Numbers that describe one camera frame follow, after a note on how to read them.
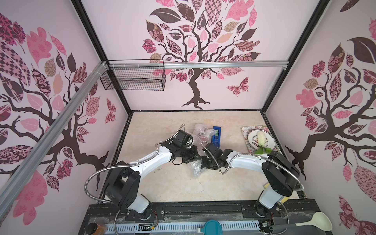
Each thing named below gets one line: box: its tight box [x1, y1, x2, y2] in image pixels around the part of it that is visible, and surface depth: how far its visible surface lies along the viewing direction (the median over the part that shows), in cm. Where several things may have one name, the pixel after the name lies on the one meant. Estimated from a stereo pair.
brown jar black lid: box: [85, 222, 106, 235], surface depth 64 cm
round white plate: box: [247, 128, 277, 151], surface depth 102 cm
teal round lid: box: [200, 219, 223, 235], surface depth 64 cm
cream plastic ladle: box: [268, 211, 333, 232], surface depth 71 cm
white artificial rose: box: [254, 130, 273, 155], surface depth 100 cm
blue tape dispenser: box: [211, 126, 222, 148], surface depth 100 cm
